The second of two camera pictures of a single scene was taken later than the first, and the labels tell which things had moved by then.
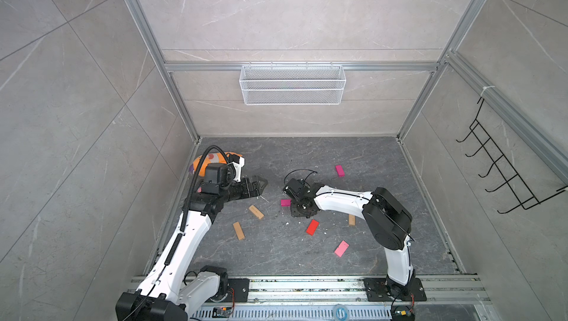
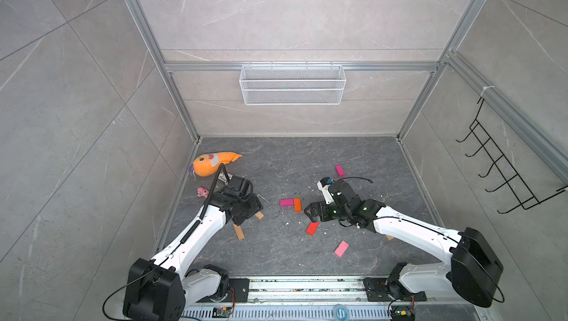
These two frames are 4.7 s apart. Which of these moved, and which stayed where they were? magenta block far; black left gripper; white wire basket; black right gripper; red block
Moved: black left gripper; black right gripper
Stayed: red block; magenta block far; white wire basket
